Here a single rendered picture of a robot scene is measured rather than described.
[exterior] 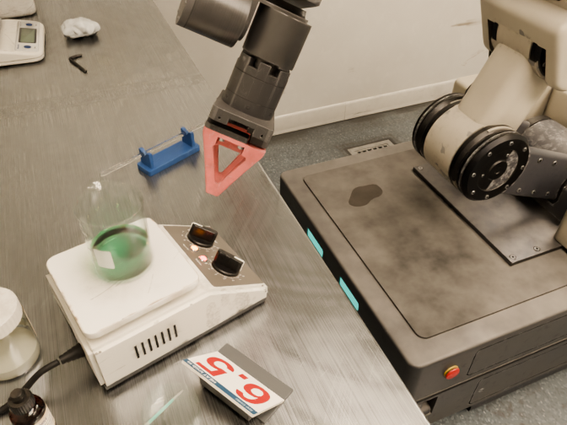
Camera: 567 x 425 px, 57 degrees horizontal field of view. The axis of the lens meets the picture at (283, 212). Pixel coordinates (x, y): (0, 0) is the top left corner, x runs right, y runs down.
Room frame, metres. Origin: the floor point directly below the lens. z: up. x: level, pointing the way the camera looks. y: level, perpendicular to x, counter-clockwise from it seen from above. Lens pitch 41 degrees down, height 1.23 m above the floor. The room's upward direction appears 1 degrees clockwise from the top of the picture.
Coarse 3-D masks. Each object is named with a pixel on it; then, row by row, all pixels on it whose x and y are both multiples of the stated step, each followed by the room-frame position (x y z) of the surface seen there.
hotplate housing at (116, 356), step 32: (160, 224) 0.45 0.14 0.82; (224, 288) 0.36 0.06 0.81; (256, 288) 0.38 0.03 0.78; (160, 320) 0.31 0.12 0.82; (192, 320) 0.33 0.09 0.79; (224, 320) 0.36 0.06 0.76; (64, 352) 0.30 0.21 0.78; (96, 352) 0.28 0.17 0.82; (128, 352) 0.29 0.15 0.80; (160, 352) 0.31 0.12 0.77
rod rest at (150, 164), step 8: (184, 128) 0.71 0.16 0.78; (184, 136) 0.71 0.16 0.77; (192, 136) 0.70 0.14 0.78; (176, 144) 0.70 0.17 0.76; (184, 144) 0.70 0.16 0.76; (192, 144) 0.70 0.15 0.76; (160, 152) 0.68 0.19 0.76; (168, 152) 0.68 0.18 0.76; (176, 152) 0.68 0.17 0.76; (184, 152) 0.68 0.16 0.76; (192, 152) 0.69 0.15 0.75; (144, 160) 0.65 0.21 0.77; (152, 160) 0.64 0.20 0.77; (160, 160) 0.66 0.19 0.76; (168, 160) 0.66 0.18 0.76; (176, 160) 0.67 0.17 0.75; (144, 168) 0.64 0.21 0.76; (152, 168) 0.64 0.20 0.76; (160, 168) 0.64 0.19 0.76
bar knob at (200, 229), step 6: (192, 228) 0.45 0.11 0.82; (198, 228) 0.44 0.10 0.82; (204, 228) 0.45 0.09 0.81; (192, 234) 0.44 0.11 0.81; (198, 234) 0.44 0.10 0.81; (204, 234) 0.44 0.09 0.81; (210, 234) 0.44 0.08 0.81; (216, 234) 0.44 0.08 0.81; (192, 240) 0.43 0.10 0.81; (198, 240) 0.43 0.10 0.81; (204, 240) 0.44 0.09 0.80; (210, 240) 0.44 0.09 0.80; (204, 246) 0.43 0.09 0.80; (210, 246) 0.43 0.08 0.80
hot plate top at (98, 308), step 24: (168, 240) 0.40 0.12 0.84; (48, 264) 0.36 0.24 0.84; (72, 264) 0.36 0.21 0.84; (168, 264) 0.37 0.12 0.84; (72, 288) 0.33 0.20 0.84; (96, 288) 0.33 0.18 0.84; (120, 288) 0.33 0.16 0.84; (144, 288) 0.33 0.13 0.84; (168, 288) 0.33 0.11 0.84; (192, 288) 0.34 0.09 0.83; (72, 312) 0.30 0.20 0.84; (96, 312) 0.30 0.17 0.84; (120, 312) 0.30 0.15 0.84; (144, 312) 0.31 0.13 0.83; (96, 336) 0.28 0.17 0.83
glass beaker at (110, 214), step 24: (96, 192) 0.39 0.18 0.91; (120, 192) 0.40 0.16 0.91; (96, 216) 0.38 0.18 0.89; (120, 216) 0.40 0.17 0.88; (144, 216) 0.37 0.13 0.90; (96, 240) 0.34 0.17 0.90; (120, 240) 0.34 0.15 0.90; (144, 240) 0.36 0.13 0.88; (96, 264) 0.34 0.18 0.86; (120, 264) 0.34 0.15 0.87; (144, 264) 0.35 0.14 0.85
